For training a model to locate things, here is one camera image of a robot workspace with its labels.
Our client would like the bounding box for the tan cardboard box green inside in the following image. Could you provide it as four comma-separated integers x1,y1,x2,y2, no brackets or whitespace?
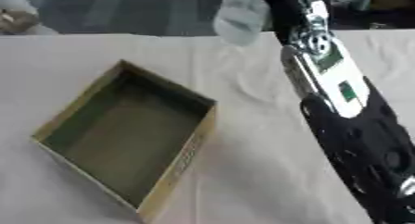
29,59,220,224

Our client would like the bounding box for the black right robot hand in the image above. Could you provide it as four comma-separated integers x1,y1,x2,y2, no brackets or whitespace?
251,0,328,46

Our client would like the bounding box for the person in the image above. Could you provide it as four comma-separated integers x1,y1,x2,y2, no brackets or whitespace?
0,0,60,36

